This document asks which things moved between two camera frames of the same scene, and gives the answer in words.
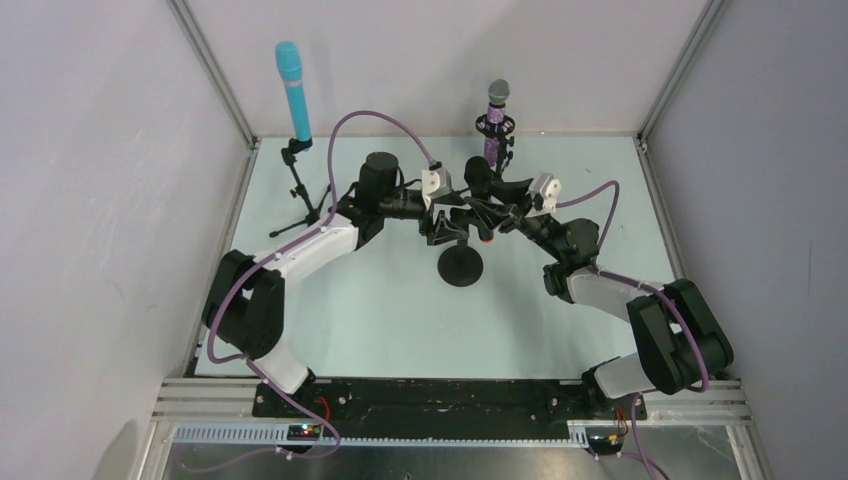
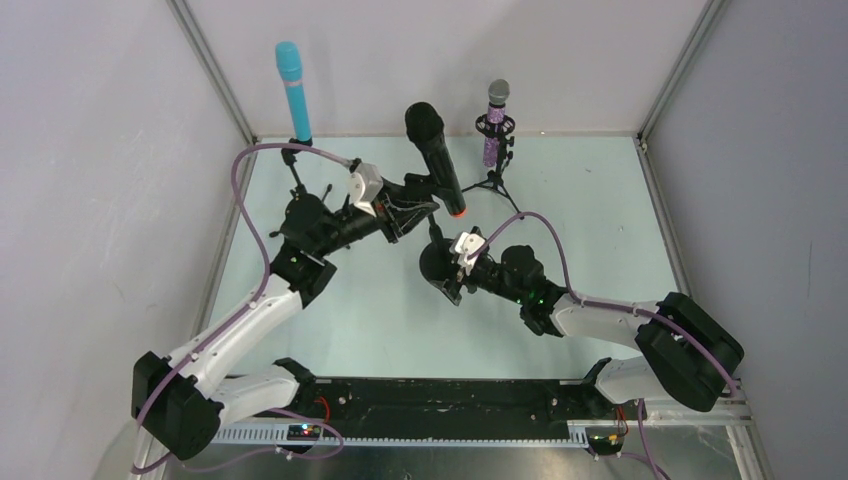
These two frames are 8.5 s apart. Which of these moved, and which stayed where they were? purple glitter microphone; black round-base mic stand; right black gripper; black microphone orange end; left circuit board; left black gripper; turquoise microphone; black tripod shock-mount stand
Moved: black microphone orange end; left black gripper; black round-base mic stand; right black gripper
Stayed: black tripod shock-mount stand; turquoise microphone; left circuit board; purple glitter microphone
